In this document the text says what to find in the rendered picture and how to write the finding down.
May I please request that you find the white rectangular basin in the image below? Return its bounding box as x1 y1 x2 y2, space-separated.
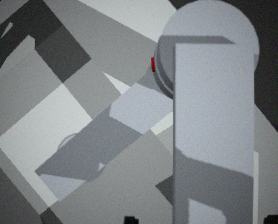
0 0 278 224

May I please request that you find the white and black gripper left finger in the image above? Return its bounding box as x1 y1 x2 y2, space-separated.
124 216 139 224

